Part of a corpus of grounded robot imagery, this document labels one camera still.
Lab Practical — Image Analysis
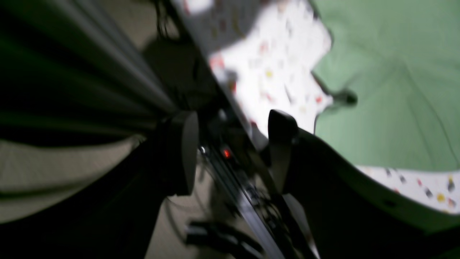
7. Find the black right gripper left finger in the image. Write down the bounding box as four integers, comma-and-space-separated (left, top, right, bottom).
160, 110, 199, 196

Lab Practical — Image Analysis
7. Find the light green T-shirt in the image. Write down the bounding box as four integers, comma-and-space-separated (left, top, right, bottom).
314, 0, 460, 172

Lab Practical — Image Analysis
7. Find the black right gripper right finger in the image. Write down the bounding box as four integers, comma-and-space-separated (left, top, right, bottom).
268, 109, 298, 194

